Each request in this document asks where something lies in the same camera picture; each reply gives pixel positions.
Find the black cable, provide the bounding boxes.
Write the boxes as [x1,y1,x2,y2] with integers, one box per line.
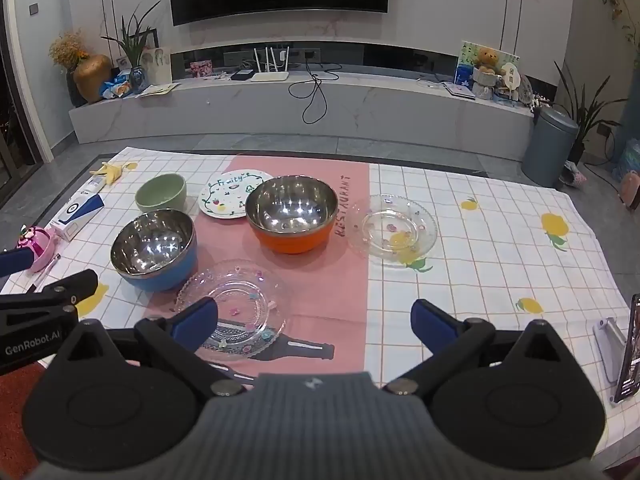
[287,62,343,124]

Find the grey stone tv console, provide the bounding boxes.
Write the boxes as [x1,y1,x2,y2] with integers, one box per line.
[68,40,536,161]

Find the white fruit-print plate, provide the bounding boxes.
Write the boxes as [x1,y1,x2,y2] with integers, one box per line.
[198,170,265,221]

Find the blue steel bowl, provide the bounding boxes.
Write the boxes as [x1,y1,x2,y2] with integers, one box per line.
[110,211,198,292]

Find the white router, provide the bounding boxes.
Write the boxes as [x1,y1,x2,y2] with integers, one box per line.
[251,46,292,83]

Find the red rug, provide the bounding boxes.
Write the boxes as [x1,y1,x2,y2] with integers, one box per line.
[0,362,48,426]

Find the blue and white box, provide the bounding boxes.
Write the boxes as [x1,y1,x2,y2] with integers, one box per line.
[47,194,106,241]

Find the sheets of paper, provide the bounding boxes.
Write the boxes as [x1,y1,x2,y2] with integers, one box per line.
[137,82,179,98]

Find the pink placemat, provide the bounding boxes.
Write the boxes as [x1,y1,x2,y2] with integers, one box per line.
[145,155,371,378]

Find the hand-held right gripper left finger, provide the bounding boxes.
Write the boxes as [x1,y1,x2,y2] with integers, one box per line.
[50,296,246,396]

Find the dark glass door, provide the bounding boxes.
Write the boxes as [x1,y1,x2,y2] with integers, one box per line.
[0,20,46,201]

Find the pink toy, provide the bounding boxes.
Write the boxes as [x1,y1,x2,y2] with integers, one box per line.
[16,227,55,274]

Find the green plant in blue vase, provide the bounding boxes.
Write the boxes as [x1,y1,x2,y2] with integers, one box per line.
[101,1,162,94]

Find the blue plastic bag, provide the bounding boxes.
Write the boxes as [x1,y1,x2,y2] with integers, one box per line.
[612,140,640,186]

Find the orange steel bowl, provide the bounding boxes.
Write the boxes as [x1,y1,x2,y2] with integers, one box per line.
[245,176,338,255]

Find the framed drawing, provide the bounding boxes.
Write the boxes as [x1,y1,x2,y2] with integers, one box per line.
[141,46,172,86]

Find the white checkered lemon tablecloth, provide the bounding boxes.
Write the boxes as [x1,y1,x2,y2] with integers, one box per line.
[0,146,640,461]

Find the clear glass plate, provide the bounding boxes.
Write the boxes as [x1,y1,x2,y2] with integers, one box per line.
[347,194,438,267]
[175,258,292,361]

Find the banana peel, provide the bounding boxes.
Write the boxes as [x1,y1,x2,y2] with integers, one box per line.
[90,161,138,184]

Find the colourful picture board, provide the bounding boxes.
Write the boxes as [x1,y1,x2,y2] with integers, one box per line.
[455,41,520,87]

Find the dried flowers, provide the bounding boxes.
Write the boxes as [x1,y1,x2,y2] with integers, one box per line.
[49,31,90,69]

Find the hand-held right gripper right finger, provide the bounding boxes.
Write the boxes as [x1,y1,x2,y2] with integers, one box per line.
[382,299,596,396]

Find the green ceramic bowl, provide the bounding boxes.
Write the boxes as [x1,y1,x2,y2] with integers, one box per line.
[135,173,187,214]

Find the blue snack packets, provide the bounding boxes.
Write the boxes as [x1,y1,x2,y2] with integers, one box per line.
[100,72,133,100]

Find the green potted floor plant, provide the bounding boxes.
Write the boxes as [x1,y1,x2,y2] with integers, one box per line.
[552,60,628,163]

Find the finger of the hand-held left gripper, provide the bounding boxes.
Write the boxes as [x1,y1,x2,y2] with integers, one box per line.
[0,249,35,278]
[42,269,99,307]

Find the pen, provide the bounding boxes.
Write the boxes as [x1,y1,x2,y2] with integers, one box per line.
[27,254,62,292]

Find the white phone stand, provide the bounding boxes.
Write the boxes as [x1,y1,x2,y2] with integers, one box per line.
[593,317,628,387]

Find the gold vase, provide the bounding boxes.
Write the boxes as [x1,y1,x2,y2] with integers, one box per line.
[73,55,113,104]

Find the teddy bear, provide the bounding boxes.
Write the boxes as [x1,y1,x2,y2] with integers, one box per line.
[472,47,501,80]

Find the pink object on floor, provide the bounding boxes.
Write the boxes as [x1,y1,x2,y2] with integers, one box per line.
[620,170,640,207]

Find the grey trash can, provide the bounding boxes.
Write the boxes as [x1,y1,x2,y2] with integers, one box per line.
[522,107,580,187]

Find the black phone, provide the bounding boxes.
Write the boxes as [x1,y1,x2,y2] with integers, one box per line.
[614,294,640,405]

